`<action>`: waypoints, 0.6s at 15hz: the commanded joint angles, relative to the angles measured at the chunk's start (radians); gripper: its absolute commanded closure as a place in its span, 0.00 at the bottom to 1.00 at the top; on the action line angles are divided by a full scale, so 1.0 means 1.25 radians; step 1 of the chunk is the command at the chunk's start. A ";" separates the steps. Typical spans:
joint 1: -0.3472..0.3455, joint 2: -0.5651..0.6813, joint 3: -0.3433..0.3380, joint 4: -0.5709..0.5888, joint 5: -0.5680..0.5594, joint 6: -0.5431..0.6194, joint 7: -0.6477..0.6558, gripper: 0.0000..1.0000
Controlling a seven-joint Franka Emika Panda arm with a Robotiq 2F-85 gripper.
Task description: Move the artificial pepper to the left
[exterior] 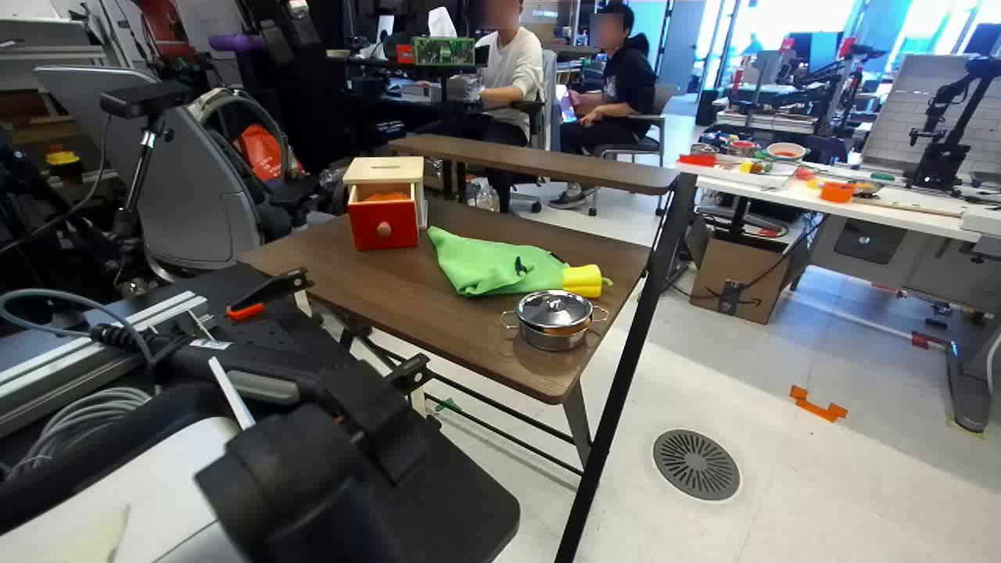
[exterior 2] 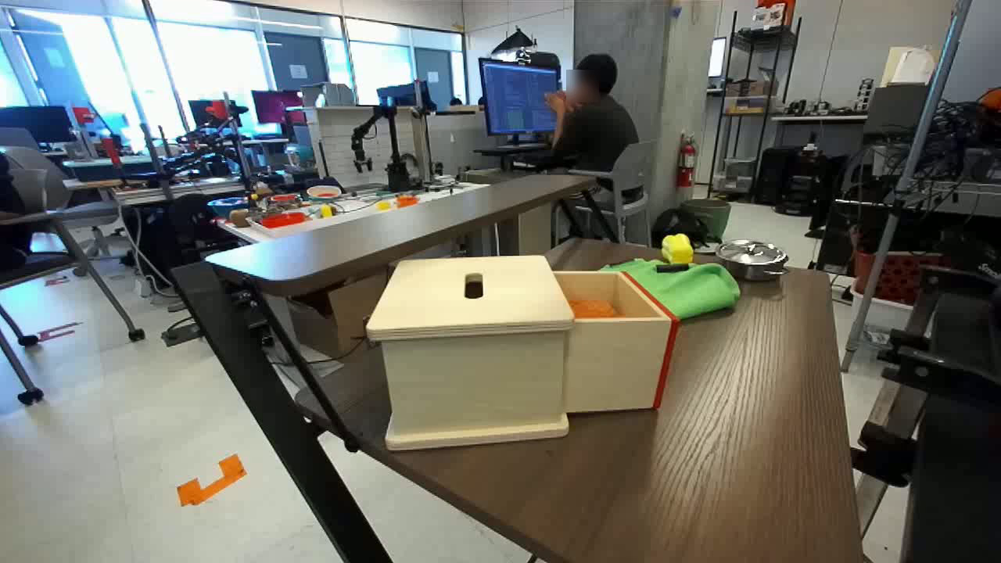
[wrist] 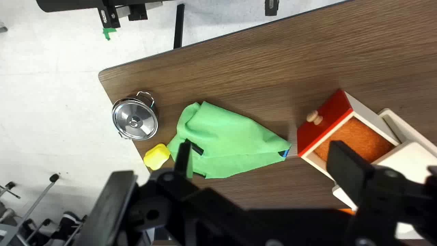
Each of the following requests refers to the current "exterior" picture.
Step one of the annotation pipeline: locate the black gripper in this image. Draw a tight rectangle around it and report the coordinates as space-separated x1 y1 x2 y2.
193 401 420 563

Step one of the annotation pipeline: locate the yellow artificial pepper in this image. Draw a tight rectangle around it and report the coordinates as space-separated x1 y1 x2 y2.
559 263 610 299

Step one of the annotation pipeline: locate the black clamp with orange trigger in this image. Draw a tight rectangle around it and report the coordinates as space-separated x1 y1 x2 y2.
222 266 315 326

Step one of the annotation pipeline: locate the brown wooden table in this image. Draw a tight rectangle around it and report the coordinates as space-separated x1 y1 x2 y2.
235 194 653 478

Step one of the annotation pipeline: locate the green microfibre cloth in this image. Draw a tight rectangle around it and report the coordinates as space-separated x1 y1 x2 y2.
425 223 575 299

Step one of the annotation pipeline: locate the wooden box with red drawer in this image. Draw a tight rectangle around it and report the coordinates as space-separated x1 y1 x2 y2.
341 153 433 252

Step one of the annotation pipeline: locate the steel pot with lid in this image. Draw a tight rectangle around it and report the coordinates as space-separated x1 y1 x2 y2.
506 288 601 354

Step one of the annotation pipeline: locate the grey rounded machine housing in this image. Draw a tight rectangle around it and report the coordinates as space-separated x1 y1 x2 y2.
135 87 275 274

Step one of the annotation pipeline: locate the orange round part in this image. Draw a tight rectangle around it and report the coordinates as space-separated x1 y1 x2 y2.
235 122 290 184

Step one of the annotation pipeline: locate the black slanted stand pole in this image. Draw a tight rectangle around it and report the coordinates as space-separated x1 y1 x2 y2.
552 170 702 563

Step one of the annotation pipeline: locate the round metal floor drain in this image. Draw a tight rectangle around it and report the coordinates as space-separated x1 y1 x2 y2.
650 424 744 504

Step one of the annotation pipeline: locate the green electronics box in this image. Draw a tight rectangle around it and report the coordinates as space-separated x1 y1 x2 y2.
411 34 480 69

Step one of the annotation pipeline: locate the person in white shirt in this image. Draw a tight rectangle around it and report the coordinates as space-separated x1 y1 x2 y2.
447 0 547 151

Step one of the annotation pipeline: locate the cardboard box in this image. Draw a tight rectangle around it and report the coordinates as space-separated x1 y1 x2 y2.
687 233 801 326

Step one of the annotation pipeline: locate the grey office chair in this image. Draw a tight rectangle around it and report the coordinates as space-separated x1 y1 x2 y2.
598 80 682 170

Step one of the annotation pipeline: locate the person in black shirt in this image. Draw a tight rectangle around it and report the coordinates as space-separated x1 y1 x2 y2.
547 0 661 206

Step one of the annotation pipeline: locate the long white work table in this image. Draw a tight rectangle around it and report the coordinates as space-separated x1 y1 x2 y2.
675 153 1001 436

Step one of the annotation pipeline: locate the white panel board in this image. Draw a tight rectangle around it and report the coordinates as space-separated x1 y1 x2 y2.
856 54 1001 182

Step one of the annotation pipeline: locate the bundle of white cables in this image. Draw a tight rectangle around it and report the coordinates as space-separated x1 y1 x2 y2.
18 384 157 473

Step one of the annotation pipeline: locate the aluminium profile rail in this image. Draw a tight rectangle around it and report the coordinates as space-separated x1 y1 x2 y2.
0 288 212 419

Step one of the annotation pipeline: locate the black camera on stand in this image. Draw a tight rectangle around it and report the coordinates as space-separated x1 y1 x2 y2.
98 79 196 239

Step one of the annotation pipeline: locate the orange floor bracket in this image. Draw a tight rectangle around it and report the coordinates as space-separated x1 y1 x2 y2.
789 382 850 424

